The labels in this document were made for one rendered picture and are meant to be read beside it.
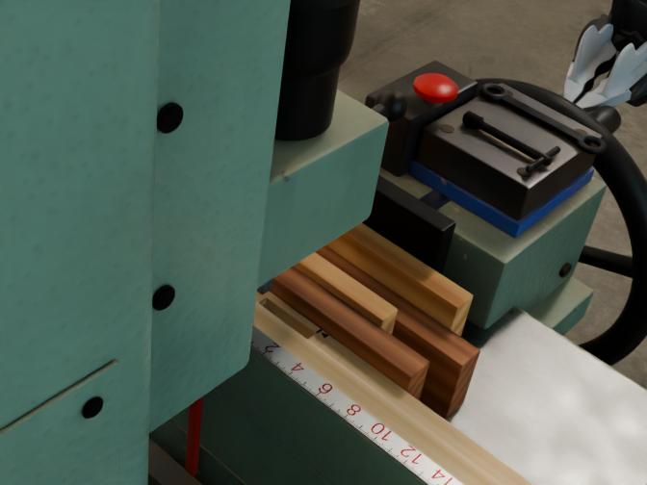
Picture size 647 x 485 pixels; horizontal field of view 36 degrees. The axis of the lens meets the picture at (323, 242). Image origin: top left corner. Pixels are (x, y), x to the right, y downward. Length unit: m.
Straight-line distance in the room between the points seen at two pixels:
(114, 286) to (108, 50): 0.08
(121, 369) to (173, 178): 0.07
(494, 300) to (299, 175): 0.21
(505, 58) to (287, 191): 2.47
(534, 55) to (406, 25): 0.38
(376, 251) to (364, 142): 0.10
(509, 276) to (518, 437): 0.11
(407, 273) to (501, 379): 0.10
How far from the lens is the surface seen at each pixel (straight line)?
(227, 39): 0.35
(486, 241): 0.66
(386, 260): 0.61
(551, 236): 0.69
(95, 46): 0.25
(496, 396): 0.64
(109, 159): 0.27
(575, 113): 0.83
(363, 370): 0.58
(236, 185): 0.40
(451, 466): 0.53
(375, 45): 2.87
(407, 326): 0.60
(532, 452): 0.62
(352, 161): 0.53
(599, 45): 0.94
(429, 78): 0.68
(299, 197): 0.51
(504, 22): 3.15
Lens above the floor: 1.36
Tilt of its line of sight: 40 degrees down
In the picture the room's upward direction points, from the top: 9 degrees clockwise
